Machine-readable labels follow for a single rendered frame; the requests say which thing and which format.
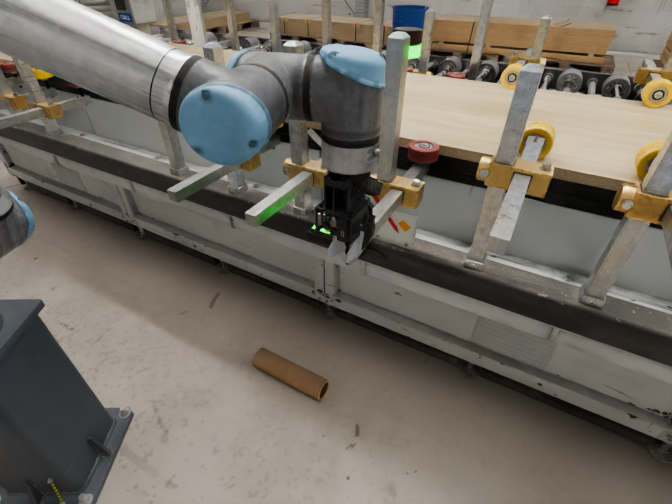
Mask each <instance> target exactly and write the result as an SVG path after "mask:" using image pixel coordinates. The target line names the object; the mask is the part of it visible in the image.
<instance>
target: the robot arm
mask: <svg viewBox="0 0 672 504"><path fill-rule="evenodd" d="M0 52H1V53H4V54H6V55H8V56H11V57H13V58H15V59H18V60H20V61H22V62H24V63H27V64H29V65H31V66H34V67H36V68H38V69H41V70H43V71H45V72H47V73H50V74H52V75H54V76H57V77H59V78H61V79H64V80H66V81H68V82H71V83H73V84H75V85H77V86H80V87H82V88H84V89H87V90H89V91H91V92H94V93H96V94H98V95H101V96H103V97H105V98H107V99H110V100H112V101H114V102H117V103H119V104H121V105H124V106H126V107H128V108H130V109H133V110H135V111H137V112H140V113H142V114H144V115H147V116H149V117H151V118H154V119H156V120H158V121H160V122H163V123H165V124H167V125H169V126H170V127H171V128H172V129H174V130H176V131H179V132H181V133H182V134H183V136H184V138H185V140H186V142H187V143H188V145H189V146H190V147H191V148H192V149H193V150H194V151H195V152H196V153H197V154H198V155H200V156H201V157H202V158H204V159H206V160H208V161H210V162H212V163H215V164H219V165H227V166H230V165H238V164H241V163H244V162H246V161H247V160H249V159H250V158H252V157H253V156H254V155H256V154H258V153H259V152H260V151H261V150H262V149H263V148H264V147H265V146H266V144H267V143H268V141H269V139H270V137H271V136H272V135H273V134H274V133H275V131H276V130H277V129H278V128H279V127H280V126H281V125H282V124H283V123H284V122H285V121H286V120H299V121H311V122H320V123H321V162H322V165H323V166H324V167H325V168H326V169H327V175H325V176H324V200H323V201H322V202H321V203H319V204H318V205H317V206H315V233H318V232H319V231H320V230H321V229H325V231H326V232H330V234H331V235H333V241H332V243H331V245H330V246H329V248H328V256H329V257H332V256H334V255H336V254H338V253H339V255H340V257H341V259H342V260H343V262H344V264H346V265H348V266H349V265H351V264H352V263H354V262H355V261H356V260H357V258H358V257H359V256H360V254H361V253H362V251H363V250H364V248H365V247H366V246H367V244H368V243H369V241H370V240H371V238H372V236H373V235H374V232H375V218H376V216H375V215H373V209H372V208H373V207H374V205H373V204H372V202H371V201H370V198H369V197H366V196H369V195H371V196H374V195H379V196H380V193H381V190H382V186H383V183H381V182H379V181H378V179H375V178H373V177H372V176H371V171H372V170H373V169H375V168H376V166H377V162H378V156H379V155H380V153H381V151H380V150H379V137H380V128H381V118H382V107H383V96H384V88H385V87H386V81H385V69H386V62H385V59H384V57H383V56H382V55H381V54H380V53H379V52H377V51H374V50H372V49H368V48H364V47H360V46H354V45H342V44H329V45H325V46H323V47H322V49H321V50H320V55H315V54H299V53H281V52H264V51H259V50H256V49H249V50H245V51H238V52H236V53H234V54H233V55H232V56H231V58H230V60H229V62H228V63H227V66H226V68H225V67H223V66H221V65H219V64H217V63H215V62H212V61H210V60H208V59H206V58H203V57H201V56H199V55H197V54H191V53H187V52H185V51H183V50H181V49H179V48H176V47H174V46H172V45H170V44H167V43H165V42H163V41H161V40H159V39H156V38H154V37H152V36H150V35H148V34H145V33H143V32H141V31H139V30H137V29H134V28H132V27H130V26H128V25H126V24H123V23H121V22H119V21H117V20H115V19H112V18H110V17H108V16H106V15H104V14H101V13H99V12H97V11H95V10H93V9H90V8H88V7H86V6H84V5H82V4H79V3H77V2H75V1H73V0H0ZM365 195H366V196H365ZM320 211H321V223H320V224H319V225H318V213H319V212H320ZM323 212H325V221H324V222H323ZM34 224H35V220H34V217H33V214H32V212H31V210H30V209H29V207H28V206H27V205H26V204H25V202H24V201H19V200H18V196H17V195H15V194H14V193H12V192H11V191H9V190H7V189H5V188H4V187H2V186H0V259H1V258H2V257H4V256H5V255H6V254H8V253H9V252H11V251H12V250H14V249H15V248H17V247H19V246H20V245H22V244H23V243H24V242H25V241H26V239H27V238H29V237H30V236H31V235H32V233H33V232H34V229H35V225H34ZM349 245H351V247H350V249H349Z"/></svg>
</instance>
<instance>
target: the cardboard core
mask: <svg viewBox="0 0 672 504"><path fill-rule="evenodd" d="M252 364H253V366H254V367H255V368H257V369H259V370H261V371H263V372H265V373H267V374H269V375H271V376H273V377H274V378H276V379H278V380H280V381H282V382H284V383H286V384H288V385H290V386H291V387H293V388H295V389H297V390H299V391H301V392H303V393H305V394H307V395H308V396H310V397H312V398H314V399H316V400H318V401H321V400H322V399H323V397H324V396H325V394H326V392H327V390H328V387H329V380H327V379H325V378H323V377H321V376H319V375H317V374H315V373H313V372H311V371H309V370H307V369H305V368H303V367H301V366H299V365H297V364H295V363H293V362H291V361H289V360H287V359H285V358H283V357H281V356H279V355H277V354H275V353H273V352H271V351H269V350H267V349H265V348H260V349H259V350H258V351H257V352H256V354H255V356H254V358H253V362H252Z"/></svg>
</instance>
